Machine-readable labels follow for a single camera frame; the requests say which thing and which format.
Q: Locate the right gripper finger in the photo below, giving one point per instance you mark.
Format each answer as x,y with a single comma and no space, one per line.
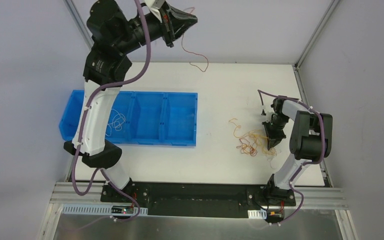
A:
269,130
275,137

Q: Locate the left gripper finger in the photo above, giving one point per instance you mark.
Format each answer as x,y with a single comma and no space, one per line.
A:
180,26
172,13

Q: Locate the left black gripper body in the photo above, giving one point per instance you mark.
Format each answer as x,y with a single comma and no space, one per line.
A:
169,29

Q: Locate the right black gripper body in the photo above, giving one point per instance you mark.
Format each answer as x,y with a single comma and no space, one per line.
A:
273,127

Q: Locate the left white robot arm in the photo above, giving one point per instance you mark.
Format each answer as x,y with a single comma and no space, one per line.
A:
120,55

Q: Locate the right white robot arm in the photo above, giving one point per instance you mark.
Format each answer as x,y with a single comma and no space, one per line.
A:
309,143

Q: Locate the blue compartment bin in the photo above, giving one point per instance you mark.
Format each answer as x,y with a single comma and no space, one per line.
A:
147,118

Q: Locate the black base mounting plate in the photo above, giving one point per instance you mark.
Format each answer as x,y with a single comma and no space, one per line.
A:
198,199

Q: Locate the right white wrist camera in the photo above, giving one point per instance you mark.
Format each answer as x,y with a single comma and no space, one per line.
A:
266,113

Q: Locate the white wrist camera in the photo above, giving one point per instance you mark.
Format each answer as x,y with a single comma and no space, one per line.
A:
266,113
154,6

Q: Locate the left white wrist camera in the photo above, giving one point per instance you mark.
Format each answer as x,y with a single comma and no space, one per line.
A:
154,6

